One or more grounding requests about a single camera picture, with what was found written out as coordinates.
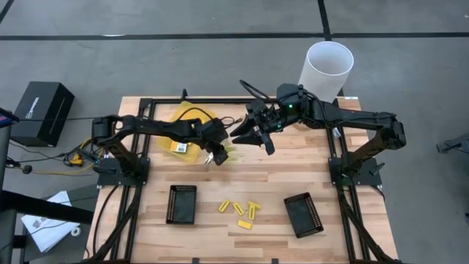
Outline black cardboard box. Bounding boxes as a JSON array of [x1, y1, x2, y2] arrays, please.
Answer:
[[10, 81, 75, 147]]

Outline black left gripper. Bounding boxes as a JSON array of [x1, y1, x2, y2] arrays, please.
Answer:
[[190, 117, 229, 166]]

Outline yellow translucent plastic bin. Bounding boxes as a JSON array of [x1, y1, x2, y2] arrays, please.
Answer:
[[156, 101, 224, 164]]

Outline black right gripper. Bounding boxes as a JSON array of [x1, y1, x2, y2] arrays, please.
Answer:
[[229, 99, 290, 155]]

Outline black slotted plastic basket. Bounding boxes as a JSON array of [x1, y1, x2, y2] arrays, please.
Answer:
[[283, 191, 325, 239], [165, 184, 198, 225]]

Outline white paper sheets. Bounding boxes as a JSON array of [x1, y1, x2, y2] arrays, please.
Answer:
[[21, 190, 81, 254]]

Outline black aluminium table frame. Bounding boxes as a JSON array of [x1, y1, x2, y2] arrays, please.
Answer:
[[84, 87, 404, 264]]

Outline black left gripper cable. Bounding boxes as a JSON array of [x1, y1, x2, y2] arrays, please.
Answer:
[[174, 106, 243, 129]]

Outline yellow floor cable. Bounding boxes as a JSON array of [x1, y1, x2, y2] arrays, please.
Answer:
[[31, 137, 106, 176]]

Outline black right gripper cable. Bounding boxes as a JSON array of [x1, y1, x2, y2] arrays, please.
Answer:
[[240, 79, 279, 102]]

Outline white shade table lamp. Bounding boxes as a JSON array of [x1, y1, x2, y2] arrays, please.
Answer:
[[292, 40, 355, 132]]

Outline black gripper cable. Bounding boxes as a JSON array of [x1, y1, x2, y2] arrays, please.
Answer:
[[240, 79, 279, 102], [174, 106, 243, 129]]

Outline grey equipment stand foot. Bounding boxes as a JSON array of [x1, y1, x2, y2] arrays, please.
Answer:
[[435, 131, 469, 155]]

